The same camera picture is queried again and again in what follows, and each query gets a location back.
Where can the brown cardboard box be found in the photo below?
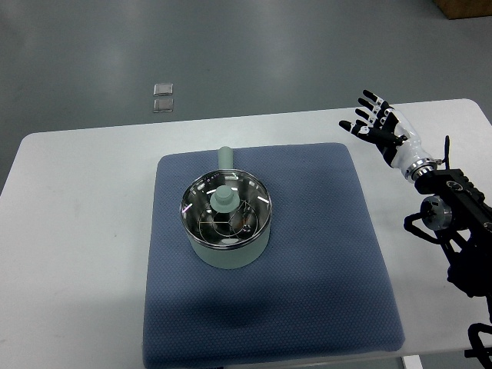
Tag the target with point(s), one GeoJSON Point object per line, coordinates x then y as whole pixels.
{"type": "Point", "coordinates": [460, 9]}

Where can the white table leg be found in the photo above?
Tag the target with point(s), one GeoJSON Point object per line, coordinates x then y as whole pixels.
{"type": "Point", "coordinates": [412, 362]}

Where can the green pot with steel interior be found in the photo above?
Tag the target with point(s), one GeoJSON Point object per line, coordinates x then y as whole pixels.
{"type": "Point", "coordinates": [230, 259]}

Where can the glass lid with green knob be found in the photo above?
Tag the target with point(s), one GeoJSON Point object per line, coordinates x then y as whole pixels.
{"type": "Point", "coordinates": [226, 209]}

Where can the upper floor metal plate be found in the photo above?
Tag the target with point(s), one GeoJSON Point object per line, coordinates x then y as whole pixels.
{"type": "Point", "coordinates": [163, 89]}

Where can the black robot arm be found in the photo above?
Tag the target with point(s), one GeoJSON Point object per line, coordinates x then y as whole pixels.
{"type": "Point", "coordinates": [455, 216]}

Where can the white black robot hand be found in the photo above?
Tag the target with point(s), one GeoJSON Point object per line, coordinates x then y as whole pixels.
{"type": "Point", "coordinates": [382, 125]}

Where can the blue quilted mat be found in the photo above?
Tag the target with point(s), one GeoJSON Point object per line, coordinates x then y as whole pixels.
{"type": "Point", "coordinates": [320, 288]}

